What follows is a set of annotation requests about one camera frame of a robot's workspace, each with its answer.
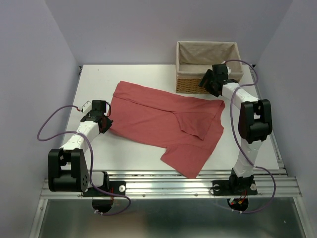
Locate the red t shirt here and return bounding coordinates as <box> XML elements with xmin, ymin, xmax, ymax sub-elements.
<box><xmin>110</xmin><ymin>81</ymin><xmax>225</xmax><ymax>179</ymax></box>

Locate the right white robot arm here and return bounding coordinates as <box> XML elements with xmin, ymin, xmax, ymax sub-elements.
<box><xmin>199</xmin><ymin>62</ymin><xmax>272</xmax><ymax>197</ymax></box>

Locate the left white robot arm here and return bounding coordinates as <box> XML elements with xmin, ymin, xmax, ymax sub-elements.
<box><xmin>48</xmin><ymin>100</ymin><xmax>113</xmax><ymax>192</ymax></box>

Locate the wicker basket with liner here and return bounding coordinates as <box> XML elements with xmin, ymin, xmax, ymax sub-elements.
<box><xmin>176</xmin><ymin>41</ymin><xmax>244</xmax><ymax>94</ymax></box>

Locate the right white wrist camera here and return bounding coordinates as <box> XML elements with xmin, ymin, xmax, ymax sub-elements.
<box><xmin>223</xmin><ymin>61</ymin><xmax>231</xmax><ymax>75</ymax></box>

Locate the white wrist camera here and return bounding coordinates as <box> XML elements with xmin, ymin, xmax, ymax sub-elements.
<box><xmin>78</xmin><ymin>101</ymin><xmax>92</xmax><ymax>115</ymax></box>
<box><xmin>223</xmin><ymin>61</ymin><xmax>231</xmax><ymax>75</ymax></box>

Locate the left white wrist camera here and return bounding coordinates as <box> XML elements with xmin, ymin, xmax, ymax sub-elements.
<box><xmin>78</xmin><ymin>101</ymin><xmax>92</xmax><ymax>115</ymax></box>

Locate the aluminium mounting rail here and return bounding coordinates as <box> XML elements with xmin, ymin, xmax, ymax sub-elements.
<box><xmin>41</xmin><ymin>169</ymin><xmax>302</xmax><ymax>199</ymax></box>

